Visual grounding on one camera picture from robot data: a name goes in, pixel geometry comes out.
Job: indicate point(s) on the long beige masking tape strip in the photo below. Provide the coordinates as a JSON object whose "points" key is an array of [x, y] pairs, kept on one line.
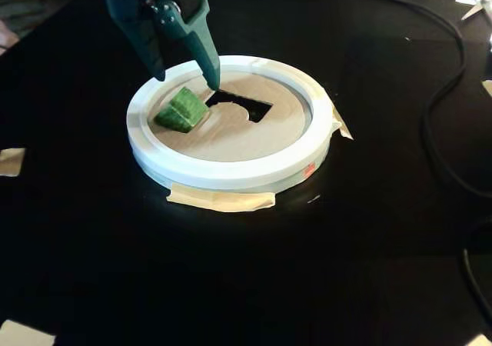
{"points": [[223, 200]]}

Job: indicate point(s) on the short beige masking tape strip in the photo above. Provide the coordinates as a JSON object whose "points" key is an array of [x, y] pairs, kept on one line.
{"points": [[342, 127]]}

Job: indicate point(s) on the teal gripper with servo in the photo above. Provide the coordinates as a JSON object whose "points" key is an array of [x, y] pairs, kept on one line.
{"points": [[177, 26]]}

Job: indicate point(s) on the green square wooden block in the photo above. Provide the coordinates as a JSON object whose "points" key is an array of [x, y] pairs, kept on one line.
{"points": [[180, 109]]}

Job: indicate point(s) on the white paper sheet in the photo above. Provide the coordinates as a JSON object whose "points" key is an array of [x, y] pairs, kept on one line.
{"points": [[487, 91]]}

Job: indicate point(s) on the beige masking tape piece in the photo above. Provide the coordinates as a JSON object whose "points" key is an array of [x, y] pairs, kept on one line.
{"points": [[11, 162]]}

